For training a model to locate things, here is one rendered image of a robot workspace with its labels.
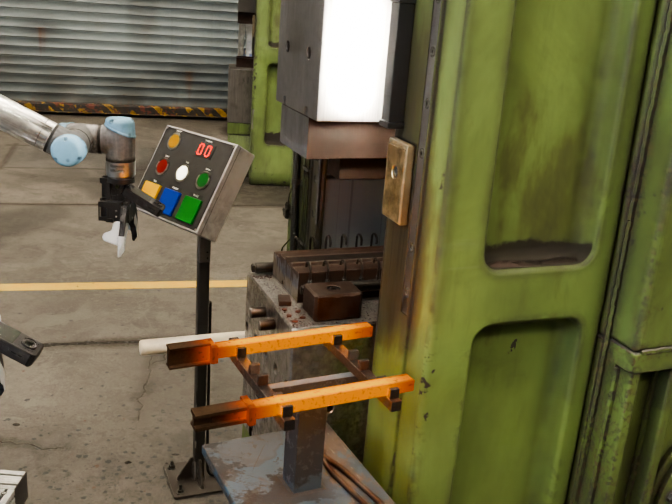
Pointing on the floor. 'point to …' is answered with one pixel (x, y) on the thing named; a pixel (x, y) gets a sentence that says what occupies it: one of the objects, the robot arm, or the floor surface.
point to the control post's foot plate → (180, 472)
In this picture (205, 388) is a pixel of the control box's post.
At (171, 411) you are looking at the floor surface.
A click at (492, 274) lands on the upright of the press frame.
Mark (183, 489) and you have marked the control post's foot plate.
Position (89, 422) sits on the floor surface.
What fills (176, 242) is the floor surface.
